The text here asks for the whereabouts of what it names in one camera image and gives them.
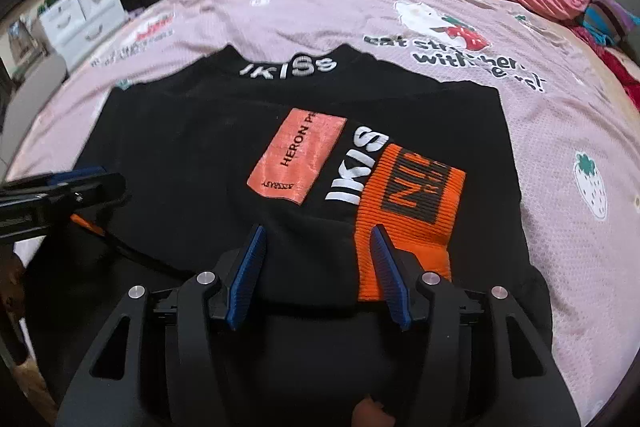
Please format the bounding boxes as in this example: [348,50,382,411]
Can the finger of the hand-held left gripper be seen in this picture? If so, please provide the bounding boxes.
[0,173,127,222]
[0,165,109,194]

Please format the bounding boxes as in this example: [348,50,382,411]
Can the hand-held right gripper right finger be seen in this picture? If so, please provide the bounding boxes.
[370,224,581,427]

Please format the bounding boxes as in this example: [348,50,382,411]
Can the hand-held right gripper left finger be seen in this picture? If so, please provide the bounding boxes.
[55,224,268,427]

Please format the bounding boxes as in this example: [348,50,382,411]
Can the black sweater with orange cuffs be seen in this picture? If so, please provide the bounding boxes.
[22,42,553,427]

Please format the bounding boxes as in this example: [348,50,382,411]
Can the grey chair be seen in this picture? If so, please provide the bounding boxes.
[0,58,69,168]

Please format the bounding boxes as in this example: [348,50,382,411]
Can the white drawer cabinet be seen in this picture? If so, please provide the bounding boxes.
[40,0,126,58]

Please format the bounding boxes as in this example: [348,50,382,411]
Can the pink printed bed sheet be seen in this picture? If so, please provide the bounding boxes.
[0,0,640,427]

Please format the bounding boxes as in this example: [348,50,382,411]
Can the red cloth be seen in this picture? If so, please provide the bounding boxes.
[575,27,640,114]

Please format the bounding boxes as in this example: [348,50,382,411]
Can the colourful striped cloth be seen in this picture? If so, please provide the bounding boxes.
[582,0,640,48]

